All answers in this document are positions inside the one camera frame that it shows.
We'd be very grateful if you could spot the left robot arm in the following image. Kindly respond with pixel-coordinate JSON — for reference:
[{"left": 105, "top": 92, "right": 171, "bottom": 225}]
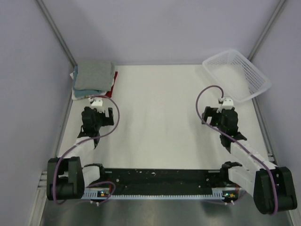
[{"left": 47, "top": 107, "right": 117, "bottom": 202}]

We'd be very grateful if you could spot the grey t-shirt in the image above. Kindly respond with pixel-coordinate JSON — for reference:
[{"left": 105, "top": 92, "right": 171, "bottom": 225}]
[{"left": 74, "top": 61, "right": 115, "bottom": 91}]

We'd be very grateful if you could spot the right corner aluminium post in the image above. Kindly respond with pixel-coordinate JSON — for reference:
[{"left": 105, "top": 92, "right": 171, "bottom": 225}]
[{"left": 247, "top": 0, "right": 288, "bottom": 61}]

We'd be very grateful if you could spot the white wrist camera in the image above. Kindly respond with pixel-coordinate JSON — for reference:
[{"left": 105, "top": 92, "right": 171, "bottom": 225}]
[
  {"left": 89, "top": 97, "right": 105, "bottom": 113},
  {"left": 217, "top": 97, "right": 234, "bottom": 113}
]

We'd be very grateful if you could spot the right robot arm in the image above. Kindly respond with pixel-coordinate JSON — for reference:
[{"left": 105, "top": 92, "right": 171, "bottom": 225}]
[{"left": 201, "top": 106, "right": 298, "bottom": 214}]

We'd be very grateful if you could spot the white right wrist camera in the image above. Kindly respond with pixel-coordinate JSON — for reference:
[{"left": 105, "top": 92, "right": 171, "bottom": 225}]
[{"left": 217, "top": 97, "right": 234, "bottom": 113}]

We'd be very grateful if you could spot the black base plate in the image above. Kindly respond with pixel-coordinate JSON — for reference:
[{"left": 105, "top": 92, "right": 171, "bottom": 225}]
[{"left": 98, "top": 168, "right": 238, "bottom": 191}]

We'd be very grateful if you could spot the white plastic basket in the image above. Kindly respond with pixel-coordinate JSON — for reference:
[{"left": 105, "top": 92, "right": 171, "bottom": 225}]
[{"left": 202, "top": 49, "right": 272, "bottom": 103}]

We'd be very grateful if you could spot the folded red t-shirt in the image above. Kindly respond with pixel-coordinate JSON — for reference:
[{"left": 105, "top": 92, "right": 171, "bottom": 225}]
[{"left": 105, "top": 71, "right": 118, "bottom": 98}]

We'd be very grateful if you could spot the slotted cable duct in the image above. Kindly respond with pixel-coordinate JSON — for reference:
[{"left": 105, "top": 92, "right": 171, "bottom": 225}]
[{"left": 81, "top": 187, "right": 238, "bottom": 202}]

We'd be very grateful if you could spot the folded blue t-shirt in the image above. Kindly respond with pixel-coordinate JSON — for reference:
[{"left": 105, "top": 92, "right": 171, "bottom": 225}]
[{"left": 72, "top": 66, "right": 106, "bottom": 99}]

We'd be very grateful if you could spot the corner aluminium post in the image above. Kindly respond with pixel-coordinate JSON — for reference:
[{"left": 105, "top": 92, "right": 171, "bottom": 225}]
[
  {"left": 247, "top": 0, "right": 288, "bottom": 61},
  {"left": 34, "top": 0, "right": 77, "bottom": 67}
]

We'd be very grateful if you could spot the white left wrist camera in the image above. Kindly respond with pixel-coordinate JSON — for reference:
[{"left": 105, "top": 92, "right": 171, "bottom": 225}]
[{"left": 89, "top": 97, "right": 105, "bottom": 113}]

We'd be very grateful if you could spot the left corner aluminium post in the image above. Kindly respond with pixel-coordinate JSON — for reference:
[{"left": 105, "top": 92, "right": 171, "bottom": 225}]
[{"left": 34, "top": 0, "right": 77, "bottom": 67}]

